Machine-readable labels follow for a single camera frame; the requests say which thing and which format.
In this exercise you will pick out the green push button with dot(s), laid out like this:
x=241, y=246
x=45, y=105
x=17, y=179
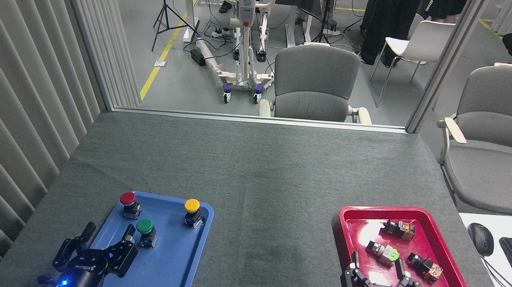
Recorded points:
x=145, y=226

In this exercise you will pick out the red push button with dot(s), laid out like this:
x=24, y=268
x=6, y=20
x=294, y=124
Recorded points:
x=128, y=198

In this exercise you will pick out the yellow push button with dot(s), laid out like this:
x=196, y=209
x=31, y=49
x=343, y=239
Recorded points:
x=192, y=205

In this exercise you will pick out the blue plastic tray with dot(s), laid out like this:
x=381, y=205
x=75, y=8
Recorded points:
x=171, y=254

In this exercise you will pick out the black computer mouse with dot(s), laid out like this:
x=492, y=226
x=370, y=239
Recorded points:
x=481, y=239

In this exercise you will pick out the grey chair with cream armrests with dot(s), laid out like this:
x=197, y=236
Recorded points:
x=315, y=75
x=493, y=169

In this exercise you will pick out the grey floor plate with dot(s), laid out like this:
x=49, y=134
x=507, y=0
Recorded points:
x=160, y=63

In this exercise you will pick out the black power adapter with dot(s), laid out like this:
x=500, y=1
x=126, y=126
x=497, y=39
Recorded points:
x=197, y=57

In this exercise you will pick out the black tripod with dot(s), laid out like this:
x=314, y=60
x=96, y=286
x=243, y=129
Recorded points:
x=165, y=13
x=322, y=29

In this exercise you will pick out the white plastic chair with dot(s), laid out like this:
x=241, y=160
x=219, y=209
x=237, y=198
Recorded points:
x=425, y=38

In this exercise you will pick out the white power strip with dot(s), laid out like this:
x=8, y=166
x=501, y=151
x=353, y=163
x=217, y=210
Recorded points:
x=221, y=33

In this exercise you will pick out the person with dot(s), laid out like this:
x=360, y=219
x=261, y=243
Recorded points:
x=446, y=6
x=388, y=22

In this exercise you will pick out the white stand on wheels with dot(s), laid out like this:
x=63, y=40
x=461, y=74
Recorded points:
x=247, y=12

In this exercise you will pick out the green and silver switch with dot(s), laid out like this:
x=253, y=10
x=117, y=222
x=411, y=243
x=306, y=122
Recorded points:
x=383, y=253

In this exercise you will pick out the black switch with orange block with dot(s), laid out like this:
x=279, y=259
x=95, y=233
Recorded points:
x=427, y=268

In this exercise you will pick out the black and orange switch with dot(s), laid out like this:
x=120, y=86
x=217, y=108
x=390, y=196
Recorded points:
x=399, y=229

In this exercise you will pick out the silver post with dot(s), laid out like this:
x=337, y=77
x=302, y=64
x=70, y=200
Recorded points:
x=446, y=62

